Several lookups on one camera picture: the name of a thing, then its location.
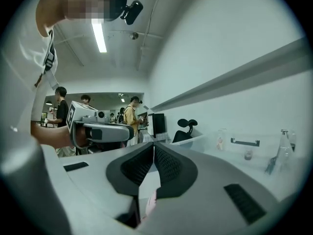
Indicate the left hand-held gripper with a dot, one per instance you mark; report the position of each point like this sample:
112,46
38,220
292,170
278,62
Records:
82,111

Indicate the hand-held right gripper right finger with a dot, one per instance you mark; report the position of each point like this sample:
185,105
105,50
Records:
207,192

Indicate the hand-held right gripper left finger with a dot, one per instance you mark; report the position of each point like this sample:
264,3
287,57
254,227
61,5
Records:
97,180

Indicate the clear plastic storage bin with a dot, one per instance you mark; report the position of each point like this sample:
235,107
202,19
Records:
232,155

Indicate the pink garment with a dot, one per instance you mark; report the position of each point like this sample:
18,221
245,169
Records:
151,202

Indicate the person's left forearm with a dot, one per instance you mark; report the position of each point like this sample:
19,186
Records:
49,136

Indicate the person's left hand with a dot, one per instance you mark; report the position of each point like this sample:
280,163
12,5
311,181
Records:
82,136

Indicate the black computer case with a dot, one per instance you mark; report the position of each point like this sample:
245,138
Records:
158,124

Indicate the small clear jar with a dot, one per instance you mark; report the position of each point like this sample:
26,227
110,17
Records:
248,154

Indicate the orange label clear bottle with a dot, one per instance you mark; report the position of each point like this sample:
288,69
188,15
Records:
221,138

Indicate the black office chair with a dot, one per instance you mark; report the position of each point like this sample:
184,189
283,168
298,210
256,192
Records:
184,128

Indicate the silver metal stand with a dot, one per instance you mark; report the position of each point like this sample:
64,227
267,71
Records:
284,143

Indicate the ceiling light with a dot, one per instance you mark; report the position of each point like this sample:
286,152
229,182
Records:
99,37

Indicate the round ceiling sensor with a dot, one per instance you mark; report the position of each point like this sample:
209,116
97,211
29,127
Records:
133,35

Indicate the person's white shirt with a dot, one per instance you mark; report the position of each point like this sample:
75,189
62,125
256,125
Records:
22,82

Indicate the person's head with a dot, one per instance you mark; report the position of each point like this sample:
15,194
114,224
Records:
49,16

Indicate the black head-worn camera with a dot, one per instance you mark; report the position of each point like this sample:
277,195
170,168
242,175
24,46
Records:
132,11

